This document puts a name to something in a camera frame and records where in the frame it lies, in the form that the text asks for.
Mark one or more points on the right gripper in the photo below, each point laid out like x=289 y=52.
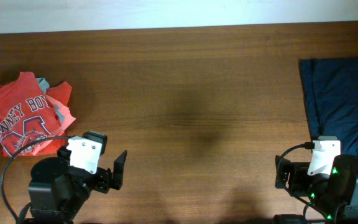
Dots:
x=298 y=172

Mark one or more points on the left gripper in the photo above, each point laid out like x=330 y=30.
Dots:
x=105 y=181

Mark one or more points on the orange-red printed t-shirt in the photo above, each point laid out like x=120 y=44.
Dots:
x=11 y=94

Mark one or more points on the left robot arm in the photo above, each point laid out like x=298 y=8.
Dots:
x=60 y=185

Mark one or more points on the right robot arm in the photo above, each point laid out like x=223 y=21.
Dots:
x=334 y=195

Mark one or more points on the salmon pink folded shirt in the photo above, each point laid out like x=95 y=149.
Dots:
x=65 y=119

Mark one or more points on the navy blue garment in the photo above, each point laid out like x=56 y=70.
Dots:
x=330 y=88

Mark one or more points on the red folded shirt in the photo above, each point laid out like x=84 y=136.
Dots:
x=61 y=91

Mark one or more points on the grey crumpled shirt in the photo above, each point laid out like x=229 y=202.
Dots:
x=44 y=86

